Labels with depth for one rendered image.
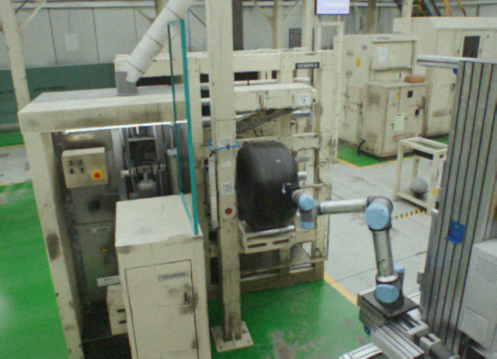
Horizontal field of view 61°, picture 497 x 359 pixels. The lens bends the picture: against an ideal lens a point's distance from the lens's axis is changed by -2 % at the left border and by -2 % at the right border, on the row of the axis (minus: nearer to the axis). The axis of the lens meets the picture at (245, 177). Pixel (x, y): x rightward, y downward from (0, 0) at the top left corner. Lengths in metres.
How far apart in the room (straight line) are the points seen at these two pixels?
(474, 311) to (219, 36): 1.92
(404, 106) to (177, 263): 5.97
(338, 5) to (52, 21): 7.11
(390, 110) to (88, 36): 7.52
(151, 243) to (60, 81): 9.69
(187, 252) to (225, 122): 0.89
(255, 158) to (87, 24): 9.32
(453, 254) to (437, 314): 0.38
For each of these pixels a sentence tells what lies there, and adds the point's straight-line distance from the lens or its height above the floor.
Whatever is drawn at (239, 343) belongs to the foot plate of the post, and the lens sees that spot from 3.31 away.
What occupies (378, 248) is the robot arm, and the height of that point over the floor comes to 1.13.
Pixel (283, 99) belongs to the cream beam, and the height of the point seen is 1.71.
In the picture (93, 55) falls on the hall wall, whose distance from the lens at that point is 11.60.
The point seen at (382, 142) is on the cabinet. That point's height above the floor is 0.33.
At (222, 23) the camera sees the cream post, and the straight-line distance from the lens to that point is 2.52.
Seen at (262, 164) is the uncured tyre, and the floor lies 1.39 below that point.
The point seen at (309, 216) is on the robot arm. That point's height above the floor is 1.22.
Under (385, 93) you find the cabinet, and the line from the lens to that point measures 7.21.
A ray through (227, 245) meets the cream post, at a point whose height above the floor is 0.82.
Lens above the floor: 2.19
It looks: 20 degrees down
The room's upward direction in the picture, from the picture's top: 1 degrees counter-clockwise
